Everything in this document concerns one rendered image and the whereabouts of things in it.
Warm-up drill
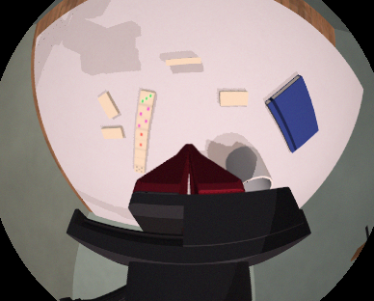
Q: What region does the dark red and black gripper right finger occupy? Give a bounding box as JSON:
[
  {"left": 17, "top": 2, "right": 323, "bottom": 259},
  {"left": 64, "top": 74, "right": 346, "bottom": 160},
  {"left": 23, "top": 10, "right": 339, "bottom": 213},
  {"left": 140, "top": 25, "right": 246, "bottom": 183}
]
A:
[{"left": 189, "top": 144, "right": 246, "bottom": 195}]

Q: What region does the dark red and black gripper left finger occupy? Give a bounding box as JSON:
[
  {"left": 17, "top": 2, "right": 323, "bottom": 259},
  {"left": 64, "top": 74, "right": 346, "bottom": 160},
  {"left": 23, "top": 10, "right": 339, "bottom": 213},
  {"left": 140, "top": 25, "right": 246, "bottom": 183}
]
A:
[{"left": 132, "top": 144, "right": 189, "bottom": 195}]

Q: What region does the grey mug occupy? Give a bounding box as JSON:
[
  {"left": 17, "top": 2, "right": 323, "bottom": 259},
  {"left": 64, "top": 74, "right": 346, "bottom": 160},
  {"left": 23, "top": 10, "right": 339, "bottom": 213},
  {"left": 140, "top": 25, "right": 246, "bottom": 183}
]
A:
[{"left": 226, "top": 146, "right": 273, "bottom": 192}]

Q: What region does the blue notebook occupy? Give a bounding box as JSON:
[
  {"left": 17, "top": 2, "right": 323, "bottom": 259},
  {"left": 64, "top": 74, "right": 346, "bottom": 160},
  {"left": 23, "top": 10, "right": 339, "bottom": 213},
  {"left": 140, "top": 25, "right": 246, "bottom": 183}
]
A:
[{"left": 265, "top": 74, "right": 319, "bottom": 153}]

